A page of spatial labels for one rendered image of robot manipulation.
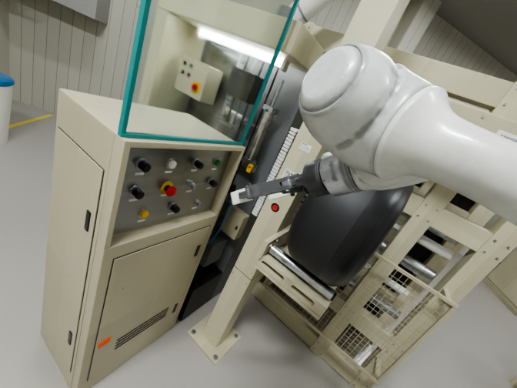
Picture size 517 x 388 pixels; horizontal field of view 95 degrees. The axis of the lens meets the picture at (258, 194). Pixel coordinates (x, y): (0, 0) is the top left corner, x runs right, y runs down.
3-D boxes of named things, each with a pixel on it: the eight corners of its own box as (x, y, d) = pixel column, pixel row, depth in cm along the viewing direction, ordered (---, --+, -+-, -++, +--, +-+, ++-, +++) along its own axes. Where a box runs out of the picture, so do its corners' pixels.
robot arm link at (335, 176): (341, 141, 41) (311, 152, 45) (353, 192, 40) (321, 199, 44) (358, 145, 48) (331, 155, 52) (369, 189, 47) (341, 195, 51)
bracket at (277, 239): (255, 255, 112) (264, 239, 108) (290, 232, 145) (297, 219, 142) (261, 260, 110) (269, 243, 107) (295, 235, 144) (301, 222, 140)
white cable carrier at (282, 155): (251, 212, 125) (291, 126, 107) (256, 211, 129) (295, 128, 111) (258, 218, 123) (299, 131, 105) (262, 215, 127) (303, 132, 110)
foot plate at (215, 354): (186, 332, 155) (187, 330, 154) (214, 309, 177) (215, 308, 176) (215, 365, 144) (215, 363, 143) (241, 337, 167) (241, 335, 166)
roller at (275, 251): (265, 252, 113) (269, 244, 111) (270, 249, 117) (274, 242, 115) (330, 303, 99) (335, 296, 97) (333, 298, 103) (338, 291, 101)
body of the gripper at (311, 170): (332, 158, 51) (296, 169, 57) (314, 155, 45) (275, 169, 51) (340, 192, 51) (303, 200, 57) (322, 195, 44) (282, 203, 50)
